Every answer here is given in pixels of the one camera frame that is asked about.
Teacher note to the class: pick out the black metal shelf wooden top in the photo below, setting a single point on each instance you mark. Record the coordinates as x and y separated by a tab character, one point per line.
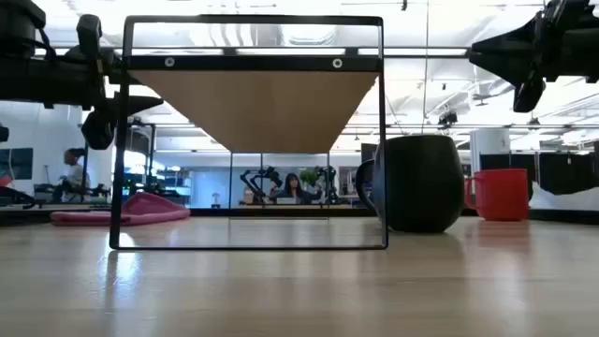
252	112

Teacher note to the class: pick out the red mug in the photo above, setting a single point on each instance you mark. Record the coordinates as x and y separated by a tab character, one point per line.
501	194

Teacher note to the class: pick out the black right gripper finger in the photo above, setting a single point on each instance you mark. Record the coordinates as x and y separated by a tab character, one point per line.
529	96
512	54

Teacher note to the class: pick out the person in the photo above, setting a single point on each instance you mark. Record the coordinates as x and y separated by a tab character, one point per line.
75	175
294	189

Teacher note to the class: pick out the black partition wall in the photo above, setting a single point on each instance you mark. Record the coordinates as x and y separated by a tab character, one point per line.
561	171

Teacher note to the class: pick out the black background robot arm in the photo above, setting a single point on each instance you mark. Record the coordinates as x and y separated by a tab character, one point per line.
257	182

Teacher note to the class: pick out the white column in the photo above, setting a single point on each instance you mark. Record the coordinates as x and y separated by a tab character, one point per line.
489	147

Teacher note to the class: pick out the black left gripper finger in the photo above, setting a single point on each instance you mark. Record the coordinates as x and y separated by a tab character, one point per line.
98	131
142	104

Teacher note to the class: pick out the black aluminium table frame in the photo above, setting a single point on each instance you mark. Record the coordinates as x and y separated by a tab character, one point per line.
281	212

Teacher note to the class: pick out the dark brown mug yellow inside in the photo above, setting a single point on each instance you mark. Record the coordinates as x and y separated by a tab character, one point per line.
423	182

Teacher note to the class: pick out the green plant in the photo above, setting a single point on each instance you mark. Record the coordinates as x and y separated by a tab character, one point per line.
309	177

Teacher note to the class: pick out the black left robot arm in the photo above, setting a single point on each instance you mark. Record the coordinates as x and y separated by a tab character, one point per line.
28	70

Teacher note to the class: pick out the black overhead beam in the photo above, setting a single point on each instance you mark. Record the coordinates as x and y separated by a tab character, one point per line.
421	52

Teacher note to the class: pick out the dark wall picture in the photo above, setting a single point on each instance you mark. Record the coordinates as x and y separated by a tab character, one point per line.
18	164

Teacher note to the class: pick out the purple pink cloth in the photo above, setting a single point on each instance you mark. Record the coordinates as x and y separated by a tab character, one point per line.
145	208

